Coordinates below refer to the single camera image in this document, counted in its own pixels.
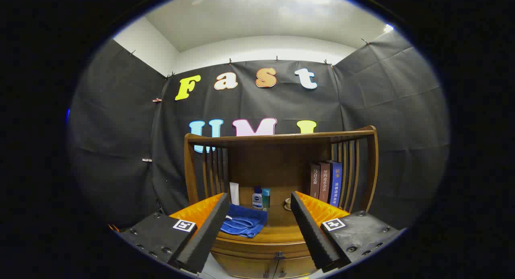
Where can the beige lidded teacup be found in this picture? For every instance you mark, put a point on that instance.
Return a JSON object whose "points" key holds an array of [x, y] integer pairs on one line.
{"points": [[287, 203]]}

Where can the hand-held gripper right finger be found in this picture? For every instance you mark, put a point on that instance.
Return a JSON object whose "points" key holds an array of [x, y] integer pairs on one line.
{"points": [[314, 234]]}

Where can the white bottle with blue cap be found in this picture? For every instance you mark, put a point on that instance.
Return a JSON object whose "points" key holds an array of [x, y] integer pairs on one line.
{"points": [[257, 200]]}

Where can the wooden countertop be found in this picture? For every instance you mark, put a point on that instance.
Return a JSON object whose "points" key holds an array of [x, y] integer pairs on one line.
{"points": [[281, 226]]}

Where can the wooden cabinet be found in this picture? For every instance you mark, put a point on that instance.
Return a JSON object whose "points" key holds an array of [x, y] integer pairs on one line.
{"points": [[277, 162]]}

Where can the wooden cabinet door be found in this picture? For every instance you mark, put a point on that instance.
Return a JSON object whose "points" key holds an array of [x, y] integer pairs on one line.
{"points": [[293, 267], [245, 267]]}

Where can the dark brown book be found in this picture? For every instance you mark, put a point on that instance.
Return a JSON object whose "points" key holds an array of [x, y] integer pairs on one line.
{"points": [[315, 182]]}

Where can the reddish brown book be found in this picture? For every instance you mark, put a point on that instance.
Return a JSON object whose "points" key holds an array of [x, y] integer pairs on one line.
{"points": [[325, 182]]}

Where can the wooden drawer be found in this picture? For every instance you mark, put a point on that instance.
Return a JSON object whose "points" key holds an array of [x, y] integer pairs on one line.
{"points": [[249, 249]]}

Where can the blue book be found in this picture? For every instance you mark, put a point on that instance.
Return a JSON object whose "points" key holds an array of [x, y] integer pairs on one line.
{"points": [[336, 186]]}

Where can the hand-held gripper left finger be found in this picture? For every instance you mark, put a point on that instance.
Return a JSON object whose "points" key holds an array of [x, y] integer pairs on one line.
{"points": [[205, 238]]}

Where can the white tube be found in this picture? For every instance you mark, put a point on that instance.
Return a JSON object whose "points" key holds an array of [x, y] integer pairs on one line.
{"points": [[234, 193]]}

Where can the blue towel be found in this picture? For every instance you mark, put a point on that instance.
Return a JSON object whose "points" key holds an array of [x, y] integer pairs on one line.
{"points": [[245, 222]]}

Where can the teal bottle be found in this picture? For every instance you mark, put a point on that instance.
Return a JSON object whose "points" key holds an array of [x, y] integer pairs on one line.
{"points": [[266, 196]]}

